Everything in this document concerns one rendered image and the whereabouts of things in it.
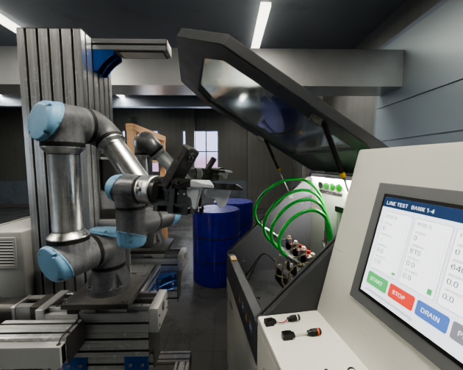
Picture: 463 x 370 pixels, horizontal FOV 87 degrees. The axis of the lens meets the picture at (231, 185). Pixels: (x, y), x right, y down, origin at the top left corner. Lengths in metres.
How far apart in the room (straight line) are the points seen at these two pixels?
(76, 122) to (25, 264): 0.69
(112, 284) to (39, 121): 0.57
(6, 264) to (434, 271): 1.42
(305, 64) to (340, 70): 0.43
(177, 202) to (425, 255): 0.57
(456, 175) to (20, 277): 1.47
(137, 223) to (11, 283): 0.80
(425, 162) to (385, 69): 2.97
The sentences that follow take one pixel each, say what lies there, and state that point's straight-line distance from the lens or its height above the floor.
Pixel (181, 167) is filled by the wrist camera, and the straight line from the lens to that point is 0.58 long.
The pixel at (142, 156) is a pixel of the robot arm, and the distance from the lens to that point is 1.53.
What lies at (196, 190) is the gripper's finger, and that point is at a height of 1.45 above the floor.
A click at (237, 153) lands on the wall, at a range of 8.42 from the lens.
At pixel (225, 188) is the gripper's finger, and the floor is 1.44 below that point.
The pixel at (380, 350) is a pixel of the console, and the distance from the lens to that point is 0.81.
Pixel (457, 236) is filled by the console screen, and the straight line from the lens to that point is 0.68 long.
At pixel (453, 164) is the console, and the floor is 1.50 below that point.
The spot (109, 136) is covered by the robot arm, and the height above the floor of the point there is 1.59.
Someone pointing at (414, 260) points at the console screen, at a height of 1.28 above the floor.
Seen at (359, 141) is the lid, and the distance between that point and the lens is 0.95.
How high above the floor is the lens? 1.50
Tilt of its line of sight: 5 degrees down
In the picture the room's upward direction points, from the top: straight up
